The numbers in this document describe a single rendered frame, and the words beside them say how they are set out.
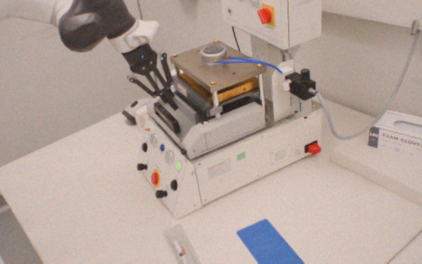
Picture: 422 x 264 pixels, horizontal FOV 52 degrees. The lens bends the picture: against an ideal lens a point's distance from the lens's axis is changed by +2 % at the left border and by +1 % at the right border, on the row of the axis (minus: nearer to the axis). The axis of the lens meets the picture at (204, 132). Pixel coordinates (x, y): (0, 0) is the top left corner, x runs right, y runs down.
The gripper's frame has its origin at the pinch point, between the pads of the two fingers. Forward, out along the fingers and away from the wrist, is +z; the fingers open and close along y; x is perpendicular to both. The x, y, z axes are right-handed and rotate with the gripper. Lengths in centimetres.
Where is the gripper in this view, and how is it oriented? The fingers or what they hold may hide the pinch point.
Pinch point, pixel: (169, 99)
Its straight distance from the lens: 126.7
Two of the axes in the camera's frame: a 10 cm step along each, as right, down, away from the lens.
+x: 4.6, 4.4, -7.8
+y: -7.8, 6.1, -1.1
